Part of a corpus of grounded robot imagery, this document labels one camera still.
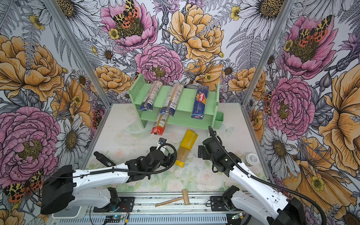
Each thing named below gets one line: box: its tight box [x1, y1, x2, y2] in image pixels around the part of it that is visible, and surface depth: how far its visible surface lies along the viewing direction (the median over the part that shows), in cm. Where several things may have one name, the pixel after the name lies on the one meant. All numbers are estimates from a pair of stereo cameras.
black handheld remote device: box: [93, 150, 117, 168], surface depth 89 cm
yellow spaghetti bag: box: [174, 129, 199, 168], surface depth 99 cm
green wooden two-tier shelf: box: [128, 73, 224, 129], surface depth 87 cm
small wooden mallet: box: [154, 188, 190, 207], surface depth 77 cm
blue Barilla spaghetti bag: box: [191, 84, 210, 120], surface depth 81 cm
